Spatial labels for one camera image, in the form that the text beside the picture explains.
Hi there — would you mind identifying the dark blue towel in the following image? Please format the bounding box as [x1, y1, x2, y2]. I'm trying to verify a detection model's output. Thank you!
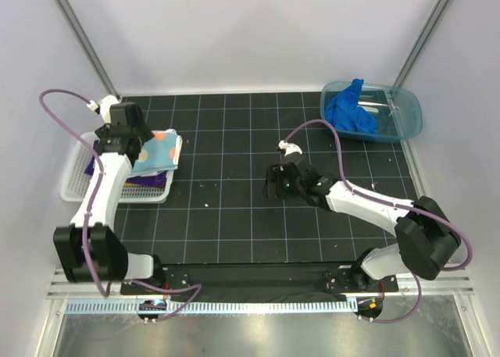
[324, 78, 379, 134]

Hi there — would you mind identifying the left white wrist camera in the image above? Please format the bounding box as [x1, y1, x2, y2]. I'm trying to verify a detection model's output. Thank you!
[87, 95, 120, 123]

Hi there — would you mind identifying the right aluminium frame post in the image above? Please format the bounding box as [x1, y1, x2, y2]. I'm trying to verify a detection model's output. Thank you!
[393, 0, 454, 87]

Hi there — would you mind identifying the white slotted cable duct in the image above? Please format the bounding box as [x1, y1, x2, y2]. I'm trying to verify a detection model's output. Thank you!
[66, 298, 358, 316]

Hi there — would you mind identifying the aluminium rail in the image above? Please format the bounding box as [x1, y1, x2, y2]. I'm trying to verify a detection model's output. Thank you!
[46, 269, 474, 300]

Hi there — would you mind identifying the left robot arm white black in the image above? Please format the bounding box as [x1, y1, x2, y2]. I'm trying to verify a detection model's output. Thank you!
[53, 102, 166, 298]

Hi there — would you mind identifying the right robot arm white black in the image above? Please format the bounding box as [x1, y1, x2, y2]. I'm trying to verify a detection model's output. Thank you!
[263, 153, 462, 291]

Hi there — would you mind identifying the purple folded towel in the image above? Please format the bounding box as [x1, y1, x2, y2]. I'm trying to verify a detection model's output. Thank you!
[84, 159, 167, 187]

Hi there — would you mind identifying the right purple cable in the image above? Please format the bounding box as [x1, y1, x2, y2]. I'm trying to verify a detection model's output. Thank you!
[283, 119, 473, 323]

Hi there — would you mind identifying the white plastic basket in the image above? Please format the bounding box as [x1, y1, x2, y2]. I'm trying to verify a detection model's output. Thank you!
[60, 129, 183, 203]

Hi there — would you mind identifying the teal plastic bowl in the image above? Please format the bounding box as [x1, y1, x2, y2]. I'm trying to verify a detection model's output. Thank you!
[320, 81, 422, 143]

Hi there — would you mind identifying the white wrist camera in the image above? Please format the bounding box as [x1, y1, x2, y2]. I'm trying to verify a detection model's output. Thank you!
[277, 140, 303, 156]
[87, 95, 120, 123]

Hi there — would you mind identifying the black grid mat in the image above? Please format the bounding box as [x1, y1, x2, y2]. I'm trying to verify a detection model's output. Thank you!
[114, 92, 417, 263]

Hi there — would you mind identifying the white towel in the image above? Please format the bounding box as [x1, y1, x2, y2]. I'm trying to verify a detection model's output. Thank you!
[130, 128, 184, 177]

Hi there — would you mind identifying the orange patterned towel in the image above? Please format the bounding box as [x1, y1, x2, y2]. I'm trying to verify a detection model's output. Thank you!
[130, 130, 184, 174]

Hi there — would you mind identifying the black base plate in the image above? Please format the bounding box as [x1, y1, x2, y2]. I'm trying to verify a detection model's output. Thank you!
[145, 261, 398, 304]

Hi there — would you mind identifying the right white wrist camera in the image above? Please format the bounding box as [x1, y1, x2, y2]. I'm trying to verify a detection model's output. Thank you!
[277, 140, 303, 156]

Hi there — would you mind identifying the left aluminium frame post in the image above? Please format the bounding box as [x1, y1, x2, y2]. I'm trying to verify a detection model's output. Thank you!
[54, 0, 120, 97]

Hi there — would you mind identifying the aluminium frame post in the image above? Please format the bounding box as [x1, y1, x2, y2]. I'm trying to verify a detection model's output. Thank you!
[393, 0, 454, 87]
[54, 0, 120, 97]

